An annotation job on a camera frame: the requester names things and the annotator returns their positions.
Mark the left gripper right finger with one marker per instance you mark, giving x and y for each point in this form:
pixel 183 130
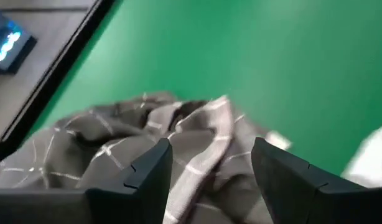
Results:
pixel 296 199

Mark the dark grey checked towel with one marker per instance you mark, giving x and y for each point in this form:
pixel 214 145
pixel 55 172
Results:
pixel 100 149

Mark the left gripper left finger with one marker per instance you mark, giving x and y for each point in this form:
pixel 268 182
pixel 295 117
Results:
pixel 132 205

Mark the white towel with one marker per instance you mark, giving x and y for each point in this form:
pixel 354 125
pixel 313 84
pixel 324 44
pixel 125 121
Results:
pixel 371 155

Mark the black table frame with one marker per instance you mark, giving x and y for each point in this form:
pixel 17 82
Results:
pixel 54 71

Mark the tilted monitor with blue lights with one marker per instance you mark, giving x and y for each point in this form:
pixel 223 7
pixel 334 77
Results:
pixel 10 46

